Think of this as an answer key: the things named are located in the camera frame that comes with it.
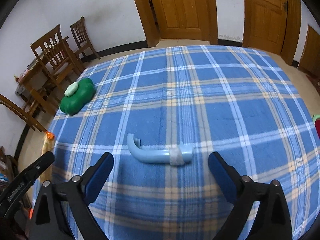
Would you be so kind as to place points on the low wooden cabinet door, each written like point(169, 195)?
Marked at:
point(309, 62)

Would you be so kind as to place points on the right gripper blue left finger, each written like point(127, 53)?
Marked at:
point(96, 176)

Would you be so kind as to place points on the left wooden door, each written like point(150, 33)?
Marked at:
point(182, 19)

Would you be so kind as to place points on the light blue curved pipe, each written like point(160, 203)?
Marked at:
point(175, 156)

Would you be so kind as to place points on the wooden dining table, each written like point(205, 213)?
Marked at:
point(41, 89)

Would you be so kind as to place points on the green flower-shaped container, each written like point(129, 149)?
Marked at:
point(77, 95)

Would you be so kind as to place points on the wooden chair left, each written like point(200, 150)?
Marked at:
point(22, 114)

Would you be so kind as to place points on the wooden chair near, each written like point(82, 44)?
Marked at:
point(56, 57)

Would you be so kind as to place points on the red basin green rim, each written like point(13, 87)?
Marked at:
point(316, 121)

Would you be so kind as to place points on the wooden chair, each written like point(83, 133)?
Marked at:
point(81, 38)
point(56, 57)
point(22, 114)

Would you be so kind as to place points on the wooden chair far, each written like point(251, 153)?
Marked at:
point(81, 38)

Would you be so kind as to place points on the right wooden door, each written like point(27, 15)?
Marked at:
point(268, 23)

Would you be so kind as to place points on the blue plaid tablecloth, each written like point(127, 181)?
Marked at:
point(235, 101)

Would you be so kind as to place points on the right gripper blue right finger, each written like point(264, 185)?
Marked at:
point(223, 176)

